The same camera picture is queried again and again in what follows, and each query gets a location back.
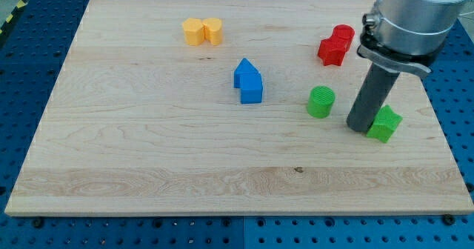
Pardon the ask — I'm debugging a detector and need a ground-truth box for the green cylinder block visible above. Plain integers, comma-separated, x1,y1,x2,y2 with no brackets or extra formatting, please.
307,86,336,119

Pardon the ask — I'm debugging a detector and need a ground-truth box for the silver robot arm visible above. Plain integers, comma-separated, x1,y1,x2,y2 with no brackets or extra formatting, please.
358,0,469,79

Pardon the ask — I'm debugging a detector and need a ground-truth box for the blue cube block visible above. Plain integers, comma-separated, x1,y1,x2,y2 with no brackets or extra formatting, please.
239,73,263,104

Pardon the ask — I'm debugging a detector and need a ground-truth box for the blue triangle block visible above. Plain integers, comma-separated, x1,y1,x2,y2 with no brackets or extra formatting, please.
233,58,258,88

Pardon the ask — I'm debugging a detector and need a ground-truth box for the wooden board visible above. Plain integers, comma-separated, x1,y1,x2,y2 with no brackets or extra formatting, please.
5,0,473,216

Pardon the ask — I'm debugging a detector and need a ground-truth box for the yellow heart block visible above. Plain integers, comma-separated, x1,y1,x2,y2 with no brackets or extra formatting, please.
202,18,223,45

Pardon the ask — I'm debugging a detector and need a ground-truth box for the yellow hexagon block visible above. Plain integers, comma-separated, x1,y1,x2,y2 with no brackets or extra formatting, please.
181,18,205,46

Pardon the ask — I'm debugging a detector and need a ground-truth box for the red star block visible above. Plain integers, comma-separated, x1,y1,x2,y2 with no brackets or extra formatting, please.
317,38,347,66

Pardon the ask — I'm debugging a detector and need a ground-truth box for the red cylinder block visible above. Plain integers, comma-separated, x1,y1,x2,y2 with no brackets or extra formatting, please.
331,24,355,52

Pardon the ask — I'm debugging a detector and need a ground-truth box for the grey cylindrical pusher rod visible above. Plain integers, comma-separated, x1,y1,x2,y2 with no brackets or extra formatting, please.
346,64,399,133

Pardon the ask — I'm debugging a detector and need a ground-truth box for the green star block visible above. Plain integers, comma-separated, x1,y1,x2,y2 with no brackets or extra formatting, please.
366,105,403,143

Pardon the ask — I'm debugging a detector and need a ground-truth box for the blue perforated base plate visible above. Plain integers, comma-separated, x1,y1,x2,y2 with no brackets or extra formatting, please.
1,0,473,248

